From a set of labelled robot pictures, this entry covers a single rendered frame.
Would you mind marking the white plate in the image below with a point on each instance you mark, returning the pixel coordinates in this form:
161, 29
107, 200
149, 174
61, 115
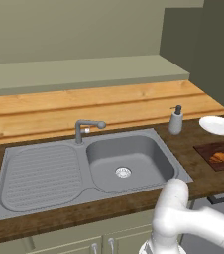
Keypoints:
218, 125

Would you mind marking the brown croissant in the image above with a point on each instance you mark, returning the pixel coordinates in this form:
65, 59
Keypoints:
220, 157

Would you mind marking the olive cupboard door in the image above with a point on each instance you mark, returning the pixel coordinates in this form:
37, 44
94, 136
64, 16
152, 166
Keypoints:
64, 246
132, 239

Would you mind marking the olive wall cupboard run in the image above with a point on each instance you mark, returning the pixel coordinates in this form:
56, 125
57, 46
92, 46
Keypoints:
84, 39

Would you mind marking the tall olive cabinet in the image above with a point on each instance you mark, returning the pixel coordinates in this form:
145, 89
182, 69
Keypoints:
203, 49

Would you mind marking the grey dishwasher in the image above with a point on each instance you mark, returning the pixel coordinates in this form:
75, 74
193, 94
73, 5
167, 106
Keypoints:
213, 221

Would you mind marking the dark brown cutting board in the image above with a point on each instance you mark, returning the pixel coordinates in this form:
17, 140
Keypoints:
221, 153

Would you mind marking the grey sink tap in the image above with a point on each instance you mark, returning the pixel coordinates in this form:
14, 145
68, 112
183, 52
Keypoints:
84, 127

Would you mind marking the grey soap dispenser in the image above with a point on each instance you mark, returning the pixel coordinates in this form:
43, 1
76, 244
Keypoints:
176, 121

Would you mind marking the grey kitchen sink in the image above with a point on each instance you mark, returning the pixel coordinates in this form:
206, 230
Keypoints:
84, 172

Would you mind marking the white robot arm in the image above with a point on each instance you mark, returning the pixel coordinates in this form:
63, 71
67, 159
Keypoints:
183, 218

